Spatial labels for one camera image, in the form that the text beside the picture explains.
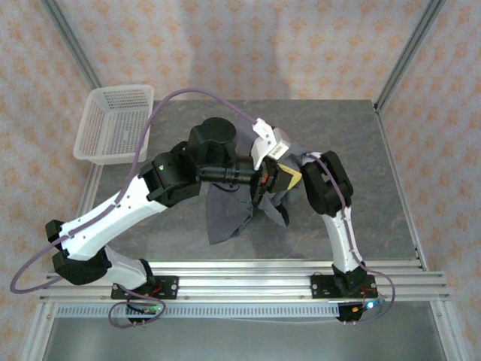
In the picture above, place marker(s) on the aluminium frame post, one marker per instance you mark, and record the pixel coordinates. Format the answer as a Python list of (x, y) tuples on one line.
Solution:
[(407, 56), (71, 41)]

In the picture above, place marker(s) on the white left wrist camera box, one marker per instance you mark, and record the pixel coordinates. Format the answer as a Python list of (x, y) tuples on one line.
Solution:
[(267, 143)]

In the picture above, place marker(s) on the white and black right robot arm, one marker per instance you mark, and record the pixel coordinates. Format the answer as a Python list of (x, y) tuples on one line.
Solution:
[(327, 184)]

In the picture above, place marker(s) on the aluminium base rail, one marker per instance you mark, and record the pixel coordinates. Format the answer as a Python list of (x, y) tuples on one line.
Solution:
[(244, 286)]

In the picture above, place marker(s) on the white plastic mesh basket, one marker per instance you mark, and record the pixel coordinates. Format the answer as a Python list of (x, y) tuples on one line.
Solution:
[(112, 124)]

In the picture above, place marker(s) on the grey t-shirt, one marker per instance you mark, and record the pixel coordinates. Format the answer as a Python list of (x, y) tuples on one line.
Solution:
[(225, 218)]

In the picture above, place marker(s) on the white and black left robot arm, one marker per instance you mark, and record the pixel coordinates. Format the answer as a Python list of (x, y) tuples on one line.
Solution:
[(112, 218)]

